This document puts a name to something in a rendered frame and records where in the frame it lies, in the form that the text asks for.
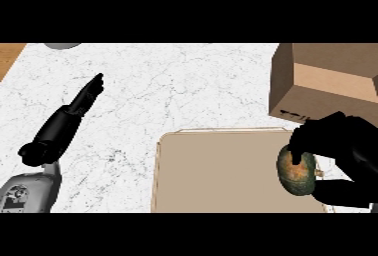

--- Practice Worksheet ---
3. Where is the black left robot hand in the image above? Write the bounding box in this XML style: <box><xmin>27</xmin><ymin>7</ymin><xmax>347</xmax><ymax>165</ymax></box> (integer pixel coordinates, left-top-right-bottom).
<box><xmin>18</xmin><ymin>72</ymin><xmax>107</xmax><ymax>168</ymax></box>

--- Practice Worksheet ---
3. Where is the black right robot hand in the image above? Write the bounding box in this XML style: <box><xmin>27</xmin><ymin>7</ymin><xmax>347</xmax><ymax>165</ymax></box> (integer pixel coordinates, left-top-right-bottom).
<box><xmin>287</xmin><ymin>111</ymin><xmax>378</xmax><ymax>208</ymax></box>

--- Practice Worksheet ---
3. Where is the beige tray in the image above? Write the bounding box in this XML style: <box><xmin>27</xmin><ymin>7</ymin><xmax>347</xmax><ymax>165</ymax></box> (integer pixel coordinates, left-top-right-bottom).
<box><xmin>149</xmin><ymin>127</ymin><xmax>331</xmax><ymax>214</ymax></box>

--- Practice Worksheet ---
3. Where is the brown cardboard box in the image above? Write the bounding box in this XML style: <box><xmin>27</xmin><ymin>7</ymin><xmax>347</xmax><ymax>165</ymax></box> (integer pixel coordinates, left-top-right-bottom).
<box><xmin>268</xmin><ymin>43</ymin><xmax>378</xmax><ymax>129</ymax></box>

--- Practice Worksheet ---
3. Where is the brown wooden surface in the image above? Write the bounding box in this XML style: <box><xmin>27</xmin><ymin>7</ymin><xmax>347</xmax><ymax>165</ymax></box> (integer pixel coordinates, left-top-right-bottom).
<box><xmin>0</xmin><ymin>43</ymin><xmax>28</xmax><ymax>83</ymax></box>

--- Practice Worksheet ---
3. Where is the grey round object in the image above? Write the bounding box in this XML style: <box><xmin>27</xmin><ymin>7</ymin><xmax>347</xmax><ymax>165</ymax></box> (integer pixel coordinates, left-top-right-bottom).
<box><xmin>43</xmin><ymin>43</ymin><xmax>83</xmax><ymax>51</ymax></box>

